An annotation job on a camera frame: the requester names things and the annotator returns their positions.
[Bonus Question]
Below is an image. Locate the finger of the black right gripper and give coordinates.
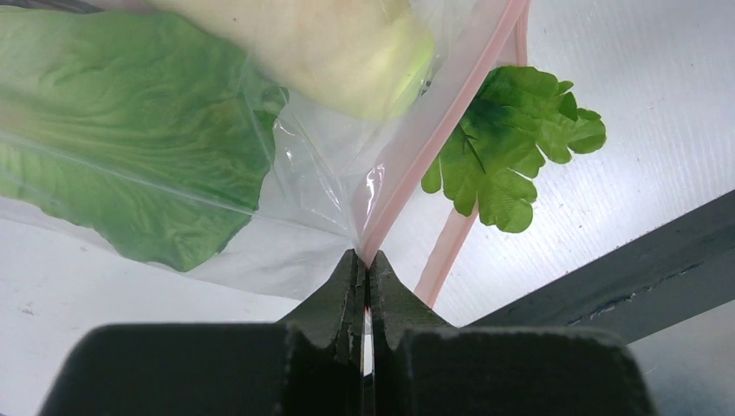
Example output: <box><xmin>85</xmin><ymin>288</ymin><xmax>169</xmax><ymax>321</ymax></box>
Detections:
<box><xmin>474</xmin><ymin>192</ymin><xmax>734</xmax><ymax>342</ymax></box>

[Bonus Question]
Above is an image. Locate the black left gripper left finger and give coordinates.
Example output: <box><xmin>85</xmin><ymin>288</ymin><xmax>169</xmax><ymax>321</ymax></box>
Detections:
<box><xmin>40</xmin><ymin>250</ymin><xmax>366</xmax><ymax>415</ymax></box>

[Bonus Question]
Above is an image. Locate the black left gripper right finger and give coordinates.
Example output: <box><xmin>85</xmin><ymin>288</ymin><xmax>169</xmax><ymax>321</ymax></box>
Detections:
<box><xmin>367</xmin><ymin>252</ymin><xmax>657</xmax><ymax>415</ymax></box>

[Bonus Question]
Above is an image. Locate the clear zip top bag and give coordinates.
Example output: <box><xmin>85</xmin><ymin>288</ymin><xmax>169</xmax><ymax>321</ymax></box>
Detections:
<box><xmin>1</xmin><ymin>1</ymin><xmax>529</xmax><ymax>299</ymax></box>

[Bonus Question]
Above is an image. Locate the green fake lettuce leaf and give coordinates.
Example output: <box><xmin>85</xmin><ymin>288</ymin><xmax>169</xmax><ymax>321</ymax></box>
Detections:
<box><xmin>421</xmin><ymin>65</ymin><xmax>607</xmax><ymax>233</ymax></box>

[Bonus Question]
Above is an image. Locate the green fake cabbage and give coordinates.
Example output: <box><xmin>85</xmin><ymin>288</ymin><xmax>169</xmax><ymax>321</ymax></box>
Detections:
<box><xmin>1</xmin><ymin>6</ymin><xmax>289</xmax><ymax>272</ymax></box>

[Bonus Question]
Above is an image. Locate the white fake radish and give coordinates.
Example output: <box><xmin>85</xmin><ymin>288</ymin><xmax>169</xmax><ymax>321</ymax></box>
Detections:
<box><xmin>150</xmin><ymin>0</ymin><xmax>436</xmax><ymax>120</ymax></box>

